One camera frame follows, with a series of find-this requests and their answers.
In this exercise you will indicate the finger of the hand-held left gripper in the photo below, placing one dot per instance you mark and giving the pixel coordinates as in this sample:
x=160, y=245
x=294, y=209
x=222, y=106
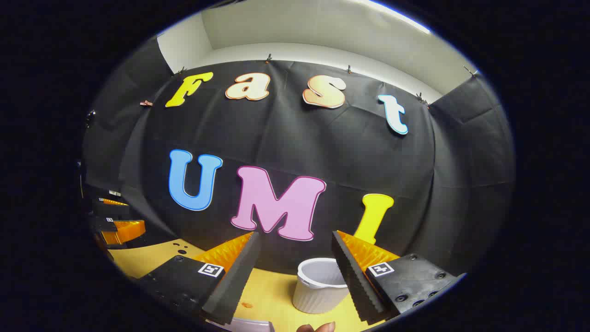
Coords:
x=110, y=210
x=103, y=225

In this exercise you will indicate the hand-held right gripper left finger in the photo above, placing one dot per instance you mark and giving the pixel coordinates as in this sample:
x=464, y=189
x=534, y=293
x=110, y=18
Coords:
x=237, y=281

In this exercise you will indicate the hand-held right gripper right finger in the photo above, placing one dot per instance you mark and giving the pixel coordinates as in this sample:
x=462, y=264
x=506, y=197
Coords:
x=355, y=286

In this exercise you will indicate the white ribbed garbage bin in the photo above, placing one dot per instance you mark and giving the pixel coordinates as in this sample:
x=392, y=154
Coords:
x=318, y=295

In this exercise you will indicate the lilac dustpan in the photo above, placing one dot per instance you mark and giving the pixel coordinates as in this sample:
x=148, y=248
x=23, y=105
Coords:
x=251, y=325

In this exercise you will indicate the yellow wooden desktop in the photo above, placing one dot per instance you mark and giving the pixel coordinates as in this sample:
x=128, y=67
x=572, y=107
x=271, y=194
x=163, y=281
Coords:
x=272, y=290

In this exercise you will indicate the black backdrop cloth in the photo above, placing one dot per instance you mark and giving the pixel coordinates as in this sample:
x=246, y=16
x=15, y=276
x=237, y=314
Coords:
x=286, y=138

